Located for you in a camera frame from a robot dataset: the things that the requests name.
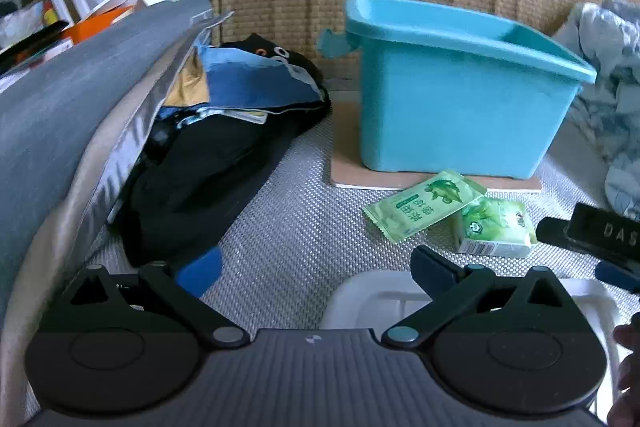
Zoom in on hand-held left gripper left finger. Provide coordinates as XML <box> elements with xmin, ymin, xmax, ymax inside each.
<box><xmin>37</xmin><ymin>248</ymin><xmax>251</xmax><ymax>350</ymax></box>

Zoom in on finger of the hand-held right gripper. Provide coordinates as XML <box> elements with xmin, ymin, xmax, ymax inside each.
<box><xmin>537</xmin><ymin>217</ymin><xmax>572</xmax><ymax>249</ymax></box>
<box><xmin>595</xmin><ymin>260</ymin><xmax>640</xmax><ymax>294</ymax></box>

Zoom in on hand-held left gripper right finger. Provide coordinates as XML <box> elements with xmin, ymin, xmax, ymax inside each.
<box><xmin>380</xmin><ymin>246</ymin><xmax>583</xmax><ymax>350</ymax></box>

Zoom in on green tissue pack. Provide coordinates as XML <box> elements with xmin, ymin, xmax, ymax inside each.
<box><xmin>452</xmin><ymin>197</ymin><xmax>539</xmax><ymax>259</ymax></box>

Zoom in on white plastic tray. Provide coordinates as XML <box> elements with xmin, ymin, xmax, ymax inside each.
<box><xmin>319</xmin><ymin>269</ymin><xmax>624</xmax><ymax>414</ymax></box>

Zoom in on blue plastic bin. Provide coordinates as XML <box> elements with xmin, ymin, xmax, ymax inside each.
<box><xmin>316</xmin><ymin>0</ymin><xmax>598</xmax><ymax>180</ymax></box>

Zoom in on person's right hand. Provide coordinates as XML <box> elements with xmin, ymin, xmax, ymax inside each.
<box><xmin>606</xmin><ymin>311</ymin><xmax>640</xmax><ymax>427</ymax></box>

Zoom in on green sachet packet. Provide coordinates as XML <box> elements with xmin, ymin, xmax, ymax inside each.
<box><xmin>362</xmin><ymin>170</ymin><xmax>487</xmax><ymax>244</ymax></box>

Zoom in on black bag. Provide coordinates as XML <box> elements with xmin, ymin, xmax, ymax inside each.
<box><xmin>120</xmin><ymin>33</ymin><xmax>332</xmax><ymax>269</ymax></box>

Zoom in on grey mesh bed mat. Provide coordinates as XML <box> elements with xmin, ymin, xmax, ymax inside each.
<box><xmin>25</xmin><ymin>89</ymin><xmax>640</xmax><ymax>427</ymax></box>

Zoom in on brown cardboard sheet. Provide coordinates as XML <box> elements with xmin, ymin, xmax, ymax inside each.
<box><xmin>331</xmin><ymin>99</ymin><xmax>544</xmax><ymax>194</ymax></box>

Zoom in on grey patterned quilt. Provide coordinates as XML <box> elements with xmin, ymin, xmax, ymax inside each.
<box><xmin>552</xmin><ymin>0</ymin><xmax>640</xmax><ymax>222</ymax></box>

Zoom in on yellow cloth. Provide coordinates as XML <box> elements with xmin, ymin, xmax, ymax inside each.
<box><xmin>164</xmin><ymin>61</ymin><xmax>211</xmax><ymax>108</ymax></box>

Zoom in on blue cloth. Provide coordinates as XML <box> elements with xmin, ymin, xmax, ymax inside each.
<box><xmin>196</xmin><ymin>44</ymin><xmax>323</xmax><ymax>114</ymax></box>

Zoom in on grey mattress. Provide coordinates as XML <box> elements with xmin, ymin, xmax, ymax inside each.
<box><xmin>0</xmin><ymin>0</ymin><xmax>236</xmax><ymax>427</ymax></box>

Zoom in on orange cardboard box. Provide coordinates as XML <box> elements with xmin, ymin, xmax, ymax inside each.
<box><xmin>61</xmin><ymin>4</ymin><xmax>137</xmax><ymax>46</ymax></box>

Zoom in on black flat board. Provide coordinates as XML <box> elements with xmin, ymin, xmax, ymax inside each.
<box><xmin>0</xmin><ymin>20</ymin><xmax>71</xmax><ymax>66</ymax></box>

